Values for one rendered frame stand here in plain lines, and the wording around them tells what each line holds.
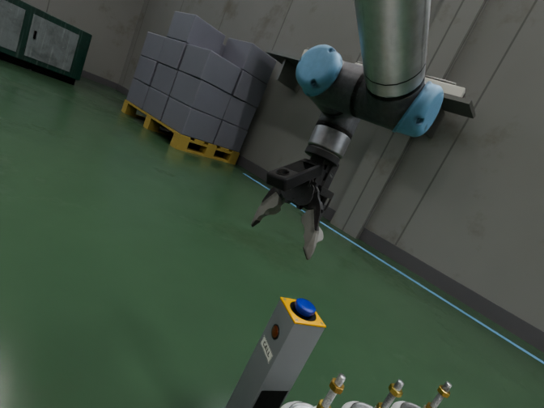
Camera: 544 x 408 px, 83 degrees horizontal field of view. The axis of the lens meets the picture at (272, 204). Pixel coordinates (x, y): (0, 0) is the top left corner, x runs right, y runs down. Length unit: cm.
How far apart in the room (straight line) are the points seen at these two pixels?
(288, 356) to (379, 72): 48
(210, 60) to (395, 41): 304
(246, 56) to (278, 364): 334
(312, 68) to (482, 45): 278
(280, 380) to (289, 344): 8
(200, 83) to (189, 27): 69
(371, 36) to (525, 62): 278
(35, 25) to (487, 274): 537
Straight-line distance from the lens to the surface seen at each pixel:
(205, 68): 335
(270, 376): 64
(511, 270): 287
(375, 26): 39
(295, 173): 55
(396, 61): 41
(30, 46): 514
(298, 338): 60
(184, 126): 336
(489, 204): 288
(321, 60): 53
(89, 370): 81
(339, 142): 61
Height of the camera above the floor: 59
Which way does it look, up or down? 12 degrees down
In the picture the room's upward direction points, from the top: 25 degrees clockwise
